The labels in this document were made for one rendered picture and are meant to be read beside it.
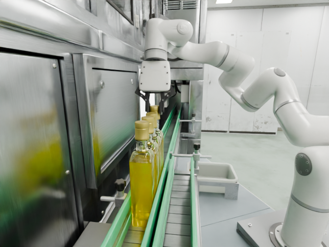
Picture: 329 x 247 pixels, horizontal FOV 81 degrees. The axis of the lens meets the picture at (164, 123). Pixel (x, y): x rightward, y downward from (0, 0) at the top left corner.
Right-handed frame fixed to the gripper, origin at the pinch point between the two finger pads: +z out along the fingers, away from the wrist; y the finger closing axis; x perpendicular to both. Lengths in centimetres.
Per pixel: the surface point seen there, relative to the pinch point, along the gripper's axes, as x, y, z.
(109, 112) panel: -5.9, -12.9, 2.2
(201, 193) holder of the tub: 24.0, 18.3, 35.3
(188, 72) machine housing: 89, 12, -37
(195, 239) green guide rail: -24.9, 12.4, 27.4
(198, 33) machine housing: 83, 19, -65
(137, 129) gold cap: -17.7, -1.2, 6.7
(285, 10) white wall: 362, 217, -246
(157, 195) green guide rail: -12.1, 3.3, 24.0
